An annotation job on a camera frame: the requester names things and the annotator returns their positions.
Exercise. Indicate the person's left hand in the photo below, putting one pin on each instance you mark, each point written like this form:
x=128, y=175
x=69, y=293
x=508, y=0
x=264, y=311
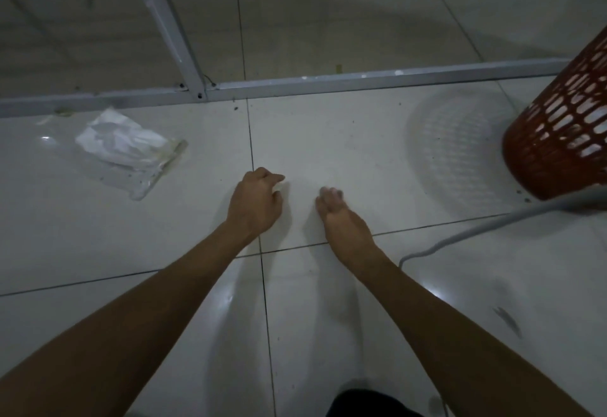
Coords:
x=253, y=208

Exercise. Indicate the person's right hand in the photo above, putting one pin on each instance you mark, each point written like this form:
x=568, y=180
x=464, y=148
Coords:
x=348, y=236

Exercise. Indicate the clear pack of white tissues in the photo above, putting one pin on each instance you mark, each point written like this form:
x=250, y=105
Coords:
x=123, y=146

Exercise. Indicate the red plastic waste basket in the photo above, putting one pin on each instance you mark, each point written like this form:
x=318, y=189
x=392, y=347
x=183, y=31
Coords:
x=536, y=165

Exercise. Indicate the person's right forearm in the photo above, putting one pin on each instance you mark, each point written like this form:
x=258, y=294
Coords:
x=464, y=350

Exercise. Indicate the person's left forearm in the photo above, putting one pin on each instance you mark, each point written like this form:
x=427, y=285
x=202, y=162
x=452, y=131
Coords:
x=118, y=331

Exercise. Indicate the black trousers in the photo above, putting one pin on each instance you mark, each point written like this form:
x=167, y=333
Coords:
x=370, y=405

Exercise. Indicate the small white paper scrap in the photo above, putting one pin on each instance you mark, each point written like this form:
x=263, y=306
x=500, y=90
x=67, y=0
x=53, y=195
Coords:
x=44, y=120

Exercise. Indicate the metal frame rail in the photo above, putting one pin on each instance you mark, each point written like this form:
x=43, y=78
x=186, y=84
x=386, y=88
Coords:
x=379, y=77

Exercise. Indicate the grey metal post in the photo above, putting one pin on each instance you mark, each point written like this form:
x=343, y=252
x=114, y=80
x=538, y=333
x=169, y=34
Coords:
x=173, y=37

